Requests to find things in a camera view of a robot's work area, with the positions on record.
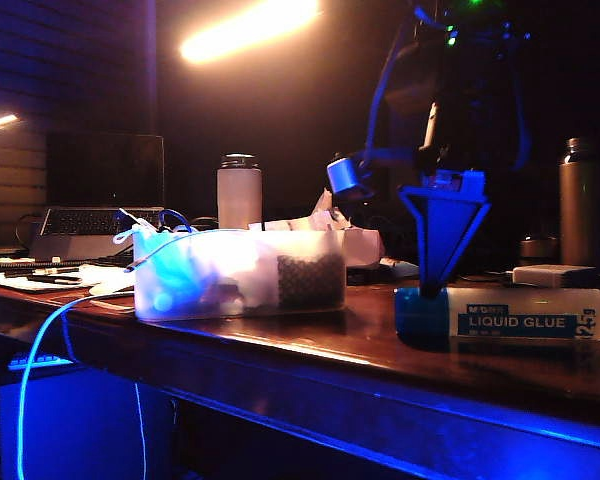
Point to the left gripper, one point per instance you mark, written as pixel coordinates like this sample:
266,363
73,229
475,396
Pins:
455,181

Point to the liquid glue bottle blue cap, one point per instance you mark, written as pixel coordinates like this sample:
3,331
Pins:
520,315

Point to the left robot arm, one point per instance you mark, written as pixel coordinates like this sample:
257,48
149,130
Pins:
475,75

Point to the translucent plastic storage box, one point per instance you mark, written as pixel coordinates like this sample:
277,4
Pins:
240,280

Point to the flat blue book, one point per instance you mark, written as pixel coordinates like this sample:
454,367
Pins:
405,270

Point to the small metal cup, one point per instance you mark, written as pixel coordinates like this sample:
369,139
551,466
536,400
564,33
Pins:
538,250

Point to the crumpled white paper slips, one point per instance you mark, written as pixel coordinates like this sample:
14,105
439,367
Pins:
300,222

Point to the black patterned pouch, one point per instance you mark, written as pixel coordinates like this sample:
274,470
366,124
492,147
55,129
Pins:
310,282

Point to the white power adapter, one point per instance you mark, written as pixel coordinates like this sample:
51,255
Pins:
555,276

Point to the steel water bottle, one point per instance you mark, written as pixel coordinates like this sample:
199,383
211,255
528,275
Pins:
579,210

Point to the white insulated bottle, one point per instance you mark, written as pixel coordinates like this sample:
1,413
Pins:
239,195

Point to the bright tube lamp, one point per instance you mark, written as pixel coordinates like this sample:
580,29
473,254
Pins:
250,30

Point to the black keyboard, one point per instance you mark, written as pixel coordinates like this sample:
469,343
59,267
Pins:
112,261

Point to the grey laptop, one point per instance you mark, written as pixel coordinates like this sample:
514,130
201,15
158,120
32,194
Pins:
105,200

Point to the black and silver pen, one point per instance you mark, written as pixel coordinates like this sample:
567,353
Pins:
55,280

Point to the white notepad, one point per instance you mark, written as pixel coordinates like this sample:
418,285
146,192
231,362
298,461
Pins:
40,282

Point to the cabinet under desk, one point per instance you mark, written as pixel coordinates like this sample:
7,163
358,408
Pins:
80,425

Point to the lit keyboard under desk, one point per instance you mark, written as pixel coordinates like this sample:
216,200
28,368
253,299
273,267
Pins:
37,360

